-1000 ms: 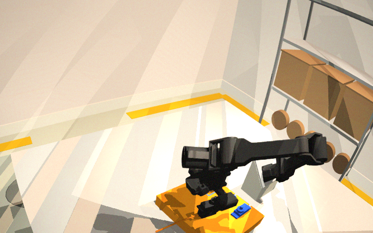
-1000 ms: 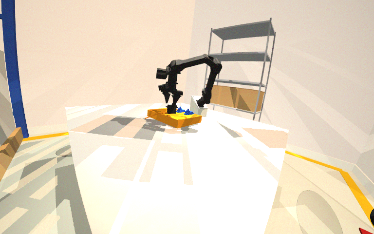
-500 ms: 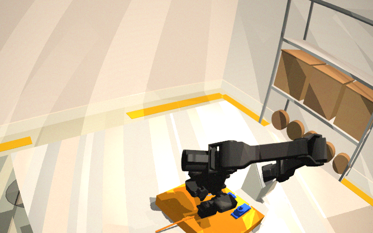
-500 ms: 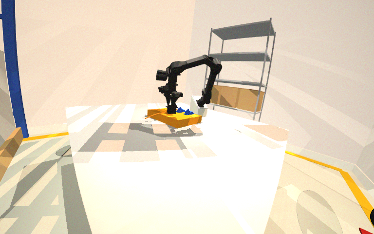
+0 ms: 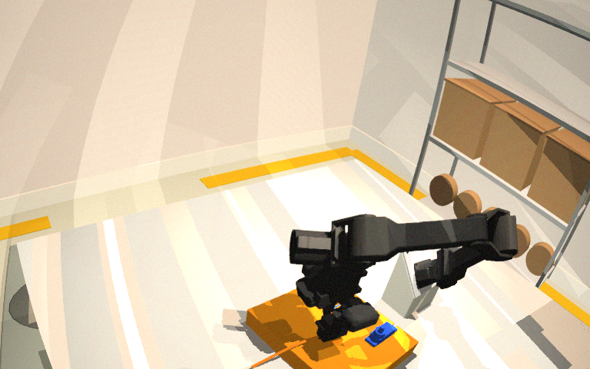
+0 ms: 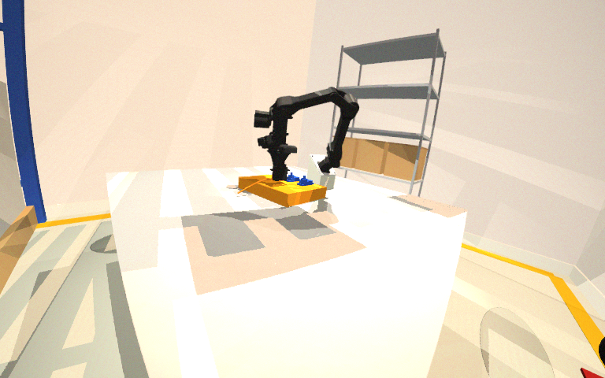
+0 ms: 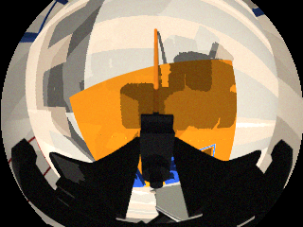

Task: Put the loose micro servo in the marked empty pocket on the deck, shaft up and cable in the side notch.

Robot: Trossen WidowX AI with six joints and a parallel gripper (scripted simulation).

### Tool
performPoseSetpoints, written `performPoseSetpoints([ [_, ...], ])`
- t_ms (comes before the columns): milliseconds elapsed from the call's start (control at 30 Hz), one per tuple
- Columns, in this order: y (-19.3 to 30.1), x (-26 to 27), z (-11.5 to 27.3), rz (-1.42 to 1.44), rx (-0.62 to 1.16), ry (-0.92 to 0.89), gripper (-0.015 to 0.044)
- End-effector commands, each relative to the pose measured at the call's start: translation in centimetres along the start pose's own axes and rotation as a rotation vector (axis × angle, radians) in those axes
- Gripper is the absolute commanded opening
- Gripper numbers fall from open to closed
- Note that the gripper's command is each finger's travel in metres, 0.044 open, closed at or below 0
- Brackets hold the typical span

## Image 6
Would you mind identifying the black micro servo with orange cable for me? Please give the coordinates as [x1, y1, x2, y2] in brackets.
[237, 163, 290, 194]

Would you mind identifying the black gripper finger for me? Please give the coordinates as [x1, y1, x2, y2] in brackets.
[274, 152, 291, 169]
[267, 150, 278, 166]

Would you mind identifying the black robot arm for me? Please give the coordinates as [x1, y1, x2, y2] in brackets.
[254, 87, 359, 173]

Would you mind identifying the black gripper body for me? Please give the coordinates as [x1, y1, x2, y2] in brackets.
[262, 128, 298, 154]

